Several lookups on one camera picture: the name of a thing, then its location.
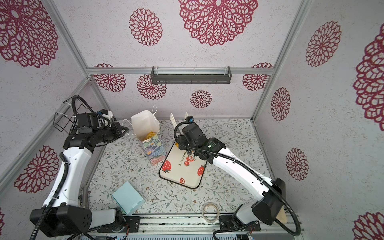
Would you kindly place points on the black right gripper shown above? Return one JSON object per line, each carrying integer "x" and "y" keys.
{"x": 182, "y": 140}

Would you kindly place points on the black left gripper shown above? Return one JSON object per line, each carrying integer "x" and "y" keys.
{"x": 116, "y": 127}

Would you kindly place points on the floral paper bag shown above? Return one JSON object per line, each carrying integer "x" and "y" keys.
{"x": 146, "y": 129}

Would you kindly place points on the striped croissant bread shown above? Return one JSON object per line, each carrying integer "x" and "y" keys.
{"x": 149, "y": 136}

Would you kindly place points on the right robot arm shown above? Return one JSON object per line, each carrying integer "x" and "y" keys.
{"x": 270, "y": 206}

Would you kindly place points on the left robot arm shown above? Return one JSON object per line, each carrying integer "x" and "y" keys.
{"x": 61, "y": 214}

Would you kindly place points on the strawberry print bread tray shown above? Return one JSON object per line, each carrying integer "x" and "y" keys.
{"x": 183, "y": 169}

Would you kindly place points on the light green box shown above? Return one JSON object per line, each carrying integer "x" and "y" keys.
{"x": 128, "y": 199}

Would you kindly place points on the clear tape roll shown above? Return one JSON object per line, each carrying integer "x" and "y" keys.
{"x": 210, "y": 212}

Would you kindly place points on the beige brush block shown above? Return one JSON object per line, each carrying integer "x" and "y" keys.
{"x": 282, "y": 217}

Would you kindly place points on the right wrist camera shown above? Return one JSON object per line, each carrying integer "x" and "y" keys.
{"x": 193, "y": 133}

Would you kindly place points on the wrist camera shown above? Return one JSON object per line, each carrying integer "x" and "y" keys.
{"x": 193, "y": 133}
{"x": 91, "y": 122}

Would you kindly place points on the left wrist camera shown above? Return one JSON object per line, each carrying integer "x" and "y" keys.
{"x": 91, "y": 122}

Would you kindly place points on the black wire basket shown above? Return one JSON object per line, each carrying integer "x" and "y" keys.
{"x": 62, "y": 119}

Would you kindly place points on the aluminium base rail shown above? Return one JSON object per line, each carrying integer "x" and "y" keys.
{"x": 192, "y": 227}

